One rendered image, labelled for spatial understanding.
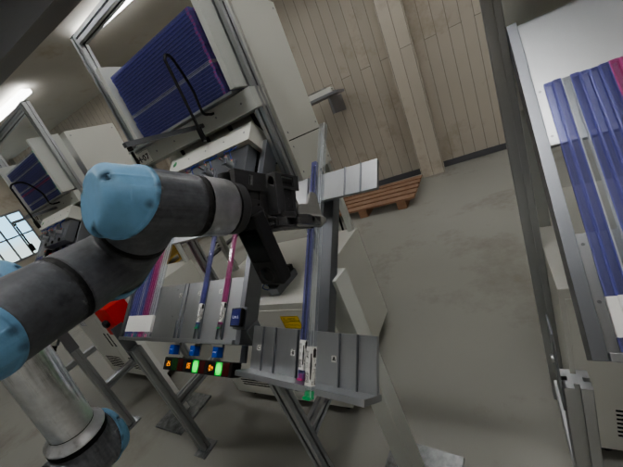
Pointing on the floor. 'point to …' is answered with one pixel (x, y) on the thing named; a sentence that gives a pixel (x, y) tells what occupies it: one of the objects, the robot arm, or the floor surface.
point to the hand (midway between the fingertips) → (317, 224)
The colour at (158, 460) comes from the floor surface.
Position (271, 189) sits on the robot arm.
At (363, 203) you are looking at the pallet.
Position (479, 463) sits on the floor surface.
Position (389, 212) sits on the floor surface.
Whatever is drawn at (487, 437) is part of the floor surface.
